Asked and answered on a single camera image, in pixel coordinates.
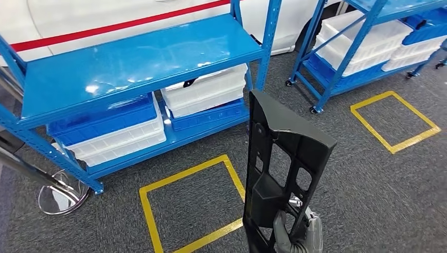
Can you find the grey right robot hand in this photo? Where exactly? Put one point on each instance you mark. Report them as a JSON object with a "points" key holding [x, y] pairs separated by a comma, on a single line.
{"points": [[314, 234]]}

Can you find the long black plastic trim part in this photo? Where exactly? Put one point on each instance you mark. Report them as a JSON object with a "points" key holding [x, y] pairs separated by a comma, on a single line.
{"points": [[279, 118]]}

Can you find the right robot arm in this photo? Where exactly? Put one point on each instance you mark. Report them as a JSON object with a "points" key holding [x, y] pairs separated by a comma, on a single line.
{"points": [[295, 249]]}

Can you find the blue metal shelf rack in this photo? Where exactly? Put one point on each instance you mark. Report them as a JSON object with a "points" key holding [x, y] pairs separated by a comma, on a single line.
{"points": [[139, 59], [398, 5], [426, 63]]}

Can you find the blue plastic crate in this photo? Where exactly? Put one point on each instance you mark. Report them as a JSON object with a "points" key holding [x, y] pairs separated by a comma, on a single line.
{"points": [[209, 118], [426, 36], [104, 120]]}

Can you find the yellow floor tape square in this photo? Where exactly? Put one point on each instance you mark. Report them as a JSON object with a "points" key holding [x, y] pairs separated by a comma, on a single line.
{"points": [[151, 223]]}

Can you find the white plastic crate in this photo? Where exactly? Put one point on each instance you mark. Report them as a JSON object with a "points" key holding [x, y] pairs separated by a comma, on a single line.
{"points": [[373, 57], [412, 56], [122, 153], [209, 85], [209, 104], [115, 139], [384, 35]]}

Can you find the chrome stand with round base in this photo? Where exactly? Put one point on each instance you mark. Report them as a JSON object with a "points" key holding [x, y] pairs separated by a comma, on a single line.
{"points": [[63, 195]]}

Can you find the white car with red stripe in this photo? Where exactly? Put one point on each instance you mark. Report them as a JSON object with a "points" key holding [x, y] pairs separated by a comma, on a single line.
{"points": [[104, 14]]}

